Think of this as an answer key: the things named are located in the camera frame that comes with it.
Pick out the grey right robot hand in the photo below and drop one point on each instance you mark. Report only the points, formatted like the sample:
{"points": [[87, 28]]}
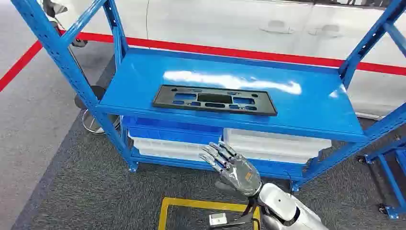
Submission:
{"points": [[241, 177]]}

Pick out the black plastic plate frame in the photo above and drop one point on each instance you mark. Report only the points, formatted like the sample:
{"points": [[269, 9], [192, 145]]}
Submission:
{"points": [[165, 100]]}

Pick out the white plastic bin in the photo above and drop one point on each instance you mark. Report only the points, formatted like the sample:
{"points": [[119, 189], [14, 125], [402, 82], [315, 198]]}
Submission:
{"points": [[165, 150], [272, 144]]}

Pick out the blue metal shelf rack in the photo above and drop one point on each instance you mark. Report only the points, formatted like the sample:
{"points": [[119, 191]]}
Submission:
{"points": [[285, 108]]}

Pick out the blue plastic bin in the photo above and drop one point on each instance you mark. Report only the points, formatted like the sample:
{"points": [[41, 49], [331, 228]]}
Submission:
{"points": [[171, 131]]}

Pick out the red barrier belt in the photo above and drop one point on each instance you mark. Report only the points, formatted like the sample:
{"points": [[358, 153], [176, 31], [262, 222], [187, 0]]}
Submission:
{"points": [[222, 50]]}

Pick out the white car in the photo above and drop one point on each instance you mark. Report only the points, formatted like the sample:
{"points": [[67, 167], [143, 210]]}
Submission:
{"points": [[222, 22]]}

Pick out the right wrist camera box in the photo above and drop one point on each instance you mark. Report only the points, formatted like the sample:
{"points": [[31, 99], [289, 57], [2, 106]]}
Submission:
{"points": [[218, 219]]}

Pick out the blue wheeled cart frame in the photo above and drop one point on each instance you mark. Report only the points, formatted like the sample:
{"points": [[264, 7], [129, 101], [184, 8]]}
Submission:
{"points": [[391, 177]]}

